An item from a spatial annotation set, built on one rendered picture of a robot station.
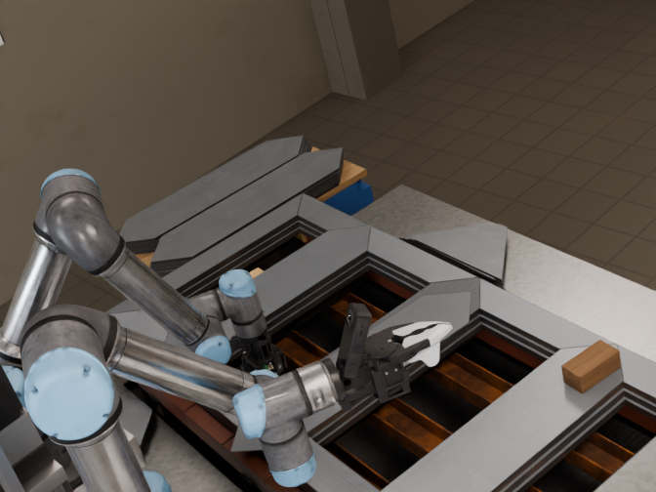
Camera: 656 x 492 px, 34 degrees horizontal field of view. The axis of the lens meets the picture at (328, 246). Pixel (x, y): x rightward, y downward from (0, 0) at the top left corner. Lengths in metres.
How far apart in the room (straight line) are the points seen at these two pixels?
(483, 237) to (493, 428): 0.85
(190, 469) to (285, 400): 1.15
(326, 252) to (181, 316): 0.90
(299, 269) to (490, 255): 0.54
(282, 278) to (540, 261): 0.72
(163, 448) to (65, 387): 1.37
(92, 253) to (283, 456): 0.62
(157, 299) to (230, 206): 1.28
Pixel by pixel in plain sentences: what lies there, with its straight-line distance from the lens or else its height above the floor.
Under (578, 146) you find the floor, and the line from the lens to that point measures 5.02.
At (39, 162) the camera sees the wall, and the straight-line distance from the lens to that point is 4.99.
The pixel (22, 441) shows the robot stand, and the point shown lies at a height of 1.33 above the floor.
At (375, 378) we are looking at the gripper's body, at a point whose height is 1.44.
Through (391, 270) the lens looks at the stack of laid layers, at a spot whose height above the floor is 0.85.
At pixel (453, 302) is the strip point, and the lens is 2.72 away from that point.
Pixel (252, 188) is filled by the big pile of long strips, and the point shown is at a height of 0.85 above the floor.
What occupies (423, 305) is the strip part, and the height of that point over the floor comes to 0.87.
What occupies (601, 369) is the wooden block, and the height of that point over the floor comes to 0.90.
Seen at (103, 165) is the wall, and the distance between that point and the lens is 5.17.
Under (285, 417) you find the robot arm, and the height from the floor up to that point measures 1.43.
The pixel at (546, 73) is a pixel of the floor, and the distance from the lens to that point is 5.72.
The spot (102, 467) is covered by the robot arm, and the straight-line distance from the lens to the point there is 1.62.
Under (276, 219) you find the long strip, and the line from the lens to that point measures 3.24.
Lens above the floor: 2.51
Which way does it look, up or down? 33 degrees down
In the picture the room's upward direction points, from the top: 15 degrees counter-clockwise
